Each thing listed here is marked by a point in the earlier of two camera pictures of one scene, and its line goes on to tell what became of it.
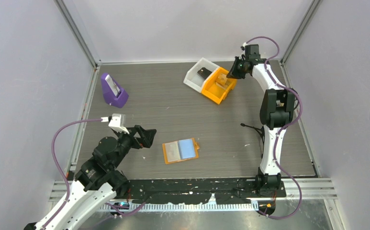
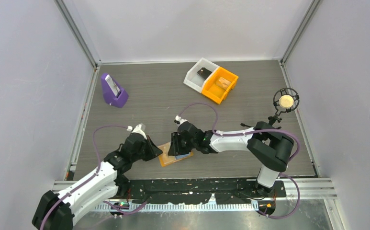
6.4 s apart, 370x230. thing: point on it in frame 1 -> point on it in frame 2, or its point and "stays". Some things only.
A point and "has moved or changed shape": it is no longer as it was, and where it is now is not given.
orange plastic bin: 217,86 stays
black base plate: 174,191 stays
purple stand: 109,95 stays
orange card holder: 180,150 has moved or changed shape
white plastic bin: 195,81 stays
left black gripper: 148,135 -> 153,150
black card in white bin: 204,73 stays
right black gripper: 233,74 -> 175,148
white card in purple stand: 116,90 stays
